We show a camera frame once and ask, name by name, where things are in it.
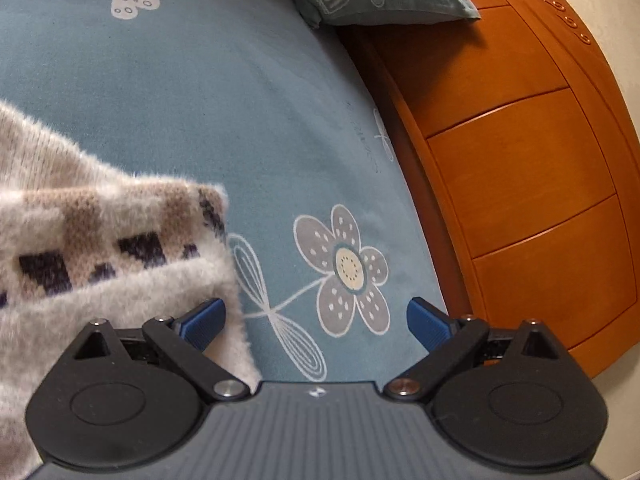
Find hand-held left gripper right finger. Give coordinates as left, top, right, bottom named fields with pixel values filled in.
left=384, top=298, right=563, bottom=402

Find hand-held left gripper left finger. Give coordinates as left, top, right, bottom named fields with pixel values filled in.
left=72, top=298, right=251, bottom=404

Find cream fuzzy sweater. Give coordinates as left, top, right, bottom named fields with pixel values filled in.
left=0, top=100, right=262, bottom=480

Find wooden headboard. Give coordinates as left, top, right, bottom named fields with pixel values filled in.
left=335, top=0, right=640, bottom=380

